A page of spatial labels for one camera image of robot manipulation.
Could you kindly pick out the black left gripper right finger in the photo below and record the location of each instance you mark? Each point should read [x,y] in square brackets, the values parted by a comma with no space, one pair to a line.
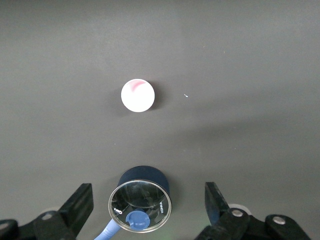
[232,225]

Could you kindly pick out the pink plastic cup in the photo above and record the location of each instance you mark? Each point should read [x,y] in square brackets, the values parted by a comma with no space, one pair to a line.
[137,96]

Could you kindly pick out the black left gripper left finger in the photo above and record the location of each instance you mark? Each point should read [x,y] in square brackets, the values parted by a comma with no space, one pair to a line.
[75,205]

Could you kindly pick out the glass lid with blue knob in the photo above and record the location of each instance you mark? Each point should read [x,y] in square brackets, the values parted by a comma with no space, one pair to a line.
[140,197]

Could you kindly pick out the dark blue saucepan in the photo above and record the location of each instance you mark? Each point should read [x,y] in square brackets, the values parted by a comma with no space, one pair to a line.
[142,173]

